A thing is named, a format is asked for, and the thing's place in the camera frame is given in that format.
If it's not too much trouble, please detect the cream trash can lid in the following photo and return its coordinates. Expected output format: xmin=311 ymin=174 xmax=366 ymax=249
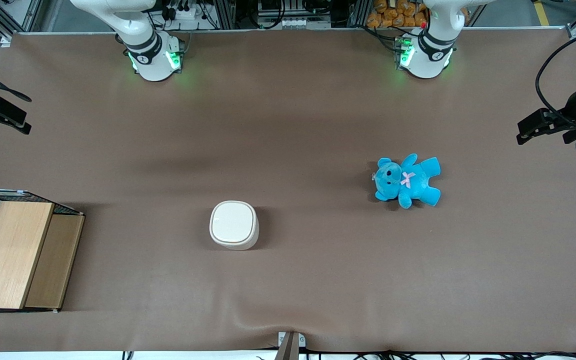
xmin=211 ymin=201 xmax=258 ymax=245

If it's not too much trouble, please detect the cream trash can body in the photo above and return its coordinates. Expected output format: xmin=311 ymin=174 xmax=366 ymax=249
xmin=209 ymin=200 xmax=260 ymax=251

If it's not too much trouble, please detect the blue teddy bear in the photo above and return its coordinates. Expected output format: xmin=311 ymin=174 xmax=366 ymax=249
xmin=372 ymin=153 xmax=442 ymax=209

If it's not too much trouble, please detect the light wooden board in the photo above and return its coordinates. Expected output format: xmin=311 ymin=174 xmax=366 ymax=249
xmin=0 ymin=201 xmax=55 ymax=310

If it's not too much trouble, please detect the dark wooden board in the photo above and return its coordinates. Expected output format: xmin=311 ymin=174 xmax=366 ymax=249
xmin=24 ymin=214 xmax=85 ymax=309

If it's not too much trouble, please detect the orange lumpy items pile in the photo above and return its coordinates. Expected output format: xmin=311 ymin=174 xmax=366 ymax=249
xmin=366 ymin=0 xmax=469 ymax=29

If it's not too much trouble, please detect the white power strip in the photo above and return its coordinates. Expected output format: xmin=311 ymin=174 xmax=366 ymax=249
xmin=165 ymin=2 xmax=209 ymax=23

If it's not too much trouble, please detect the brown table cover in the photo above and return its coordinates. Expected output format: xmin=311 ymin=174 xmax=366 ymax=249
xmin=0 ymin=27 xmax=576 ymax=353

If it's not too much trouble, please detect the white connector block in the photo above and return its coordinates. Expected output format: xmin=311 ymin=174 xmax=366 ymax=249
xmin=257 ymin=14 xmax=332 ymax=30

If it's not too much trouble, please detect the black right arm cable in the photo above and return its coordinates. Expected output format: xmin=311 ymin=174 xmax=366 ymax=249
xmin=0 ymin=52 xmax=32 ymax=103

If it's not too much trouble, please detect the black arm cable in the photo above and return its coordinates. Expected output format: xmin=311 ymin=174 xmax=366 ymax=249
xmin=0 ymin=52 xmax=32 ymax=103
xmin=535 ymin=25 xmax=576 ymax=123

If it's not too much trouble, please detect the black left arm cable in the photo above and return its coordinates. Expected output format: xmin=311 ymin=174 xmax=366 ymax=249
xmin=535 ymin=25 xmax=576 ymax=123

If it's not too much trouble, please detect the small metal bracket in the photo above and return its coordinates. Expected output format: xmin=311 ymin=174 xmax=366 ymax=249
xmin=278 ymin=331 xmax=307 ymax=348

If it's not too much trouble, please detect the grey camera post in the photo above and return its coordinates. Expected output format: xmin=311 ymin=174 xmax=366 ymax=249
xmin=274 ymin=332 xmax=300 ymax=360

